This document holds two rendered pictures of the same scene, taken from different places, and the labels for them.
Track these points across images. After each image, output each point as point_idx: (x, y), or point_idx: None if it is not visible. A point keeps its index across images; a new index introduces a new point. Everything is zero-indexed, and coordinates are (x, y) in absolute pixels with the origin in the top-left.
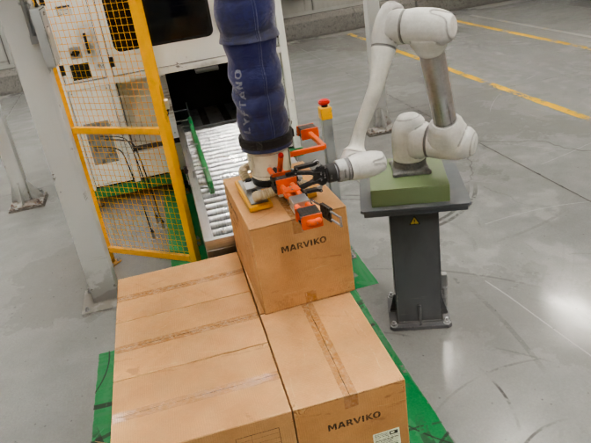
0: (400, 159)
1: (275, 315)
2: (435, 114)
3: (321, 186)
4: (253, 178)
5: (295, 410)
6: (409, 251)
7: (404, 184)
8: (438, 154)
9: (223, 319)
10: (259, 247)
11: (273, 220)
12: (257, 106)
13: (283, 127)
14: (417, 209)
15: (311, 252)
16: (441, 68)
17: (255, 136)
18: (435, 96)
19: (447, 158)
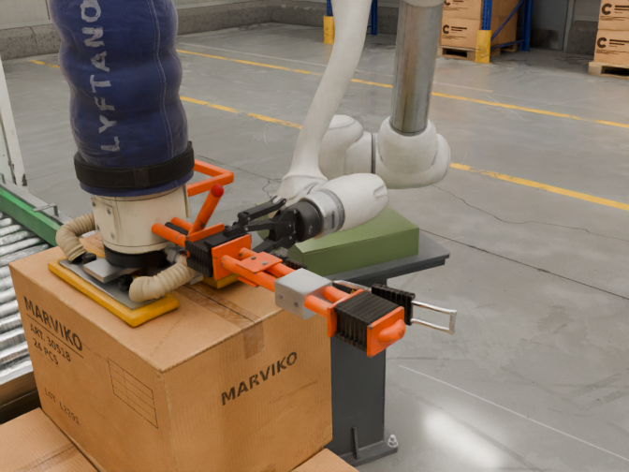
0: None
1: None
2: (406, 112)
3: (285, 251)
4: (112, 252)
5: None
6: (343, 346)
7: (349, 234)
8: (397, 180)
9: None
10: (182, 405)
11: (203, 336)
12: (138, 87)
13: (185, 134)
14: (377, 274)
15: (272, 390)
16: (437, 26)
17: (132, 156)
18: (416, 79)
19: (408, 186)
